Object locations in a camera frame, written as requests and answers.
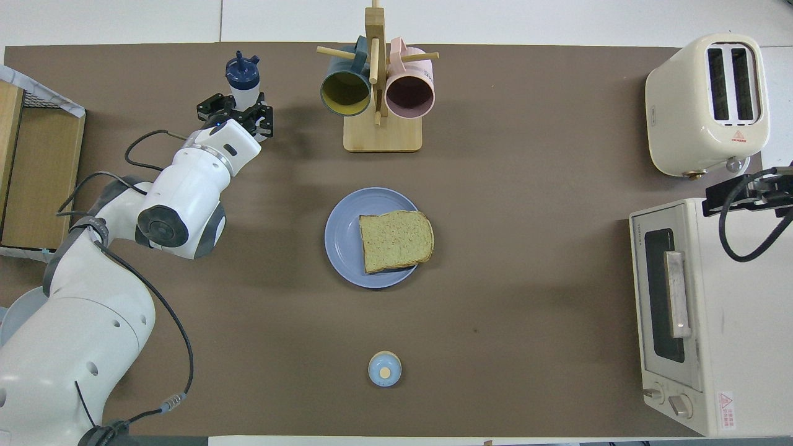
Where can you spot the wooden mug tree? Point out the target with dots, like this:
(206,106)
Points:
(382,136)

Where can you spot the small blue dome wooden knob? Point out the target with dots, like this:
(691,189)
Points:
(384,369)

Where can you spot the wooden two-tier shelf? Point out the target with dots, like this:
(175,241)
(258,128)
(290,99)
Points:
(43,179)

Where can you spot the blue round plate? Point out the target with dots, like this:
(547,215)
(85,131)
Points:
(344,238)

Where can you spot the cream two-slot toaster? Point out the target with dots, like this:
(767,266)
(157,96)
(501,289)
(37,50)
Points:
(678,124)

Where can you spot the dark teal mug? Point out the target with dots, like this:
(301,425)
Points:
(345,93)

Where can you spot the pink mug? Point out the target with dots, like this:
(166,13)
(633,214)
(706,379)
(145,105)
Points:
(409,96)

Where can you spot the slice of toast bread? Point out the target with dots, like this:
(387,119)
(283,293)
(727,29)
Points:
(396,238)

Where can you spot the brown table mat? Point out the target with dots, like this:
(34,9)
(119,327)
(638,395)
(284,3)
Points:
(557,310)

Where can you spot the white toaster oven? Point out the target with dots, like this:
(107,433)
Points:
(737,322)

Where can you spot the grey round plate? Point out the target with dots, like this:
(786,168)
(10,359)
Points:
(18,316)

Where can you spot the white squeeze bottle blue cap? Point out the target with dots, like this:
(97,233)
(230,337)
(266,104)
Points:
(243,77)

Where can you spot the white checked cloth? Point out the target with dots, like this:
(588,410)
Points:
(28,254)

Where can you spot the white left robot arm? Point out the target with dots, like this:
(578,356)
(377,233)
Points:
(186,192)

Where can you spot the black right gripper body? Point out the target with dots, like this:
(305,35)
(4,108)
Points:
(784,192)

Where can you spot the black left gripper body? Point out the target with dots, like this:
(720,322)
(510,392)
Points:
(235,121)

